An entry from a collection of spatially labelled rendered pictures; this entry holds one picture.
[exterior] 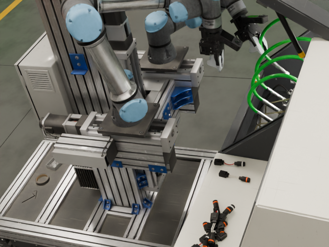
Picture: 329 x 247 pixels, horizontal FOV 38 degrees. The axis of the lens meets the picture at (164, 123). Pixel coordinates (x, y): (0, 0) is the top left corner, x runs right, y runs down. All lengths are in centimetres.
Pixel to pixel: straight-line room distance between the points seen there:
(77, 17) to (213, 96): 240
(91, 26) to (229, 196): 79
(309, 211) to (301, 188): 7
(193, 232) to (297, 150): 68
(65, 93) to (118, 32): 44
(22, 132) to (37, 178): 88
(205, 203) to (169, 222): 98
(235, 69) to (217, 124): 74
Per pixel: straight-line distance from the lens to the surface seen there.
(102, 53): 177
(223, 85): 405
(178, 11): 181
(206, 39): 195
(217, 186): 187
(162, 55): 245
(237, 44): 193
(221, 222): 172
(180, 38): 478
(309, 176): 111
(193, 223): 176
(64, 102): 241
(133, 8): 188
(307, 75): 140
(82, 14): 167
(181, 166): 307
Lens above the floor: 235
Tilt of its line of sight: 39 degrees down
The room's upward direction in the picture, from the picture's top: 11 degrees counter-clockwise
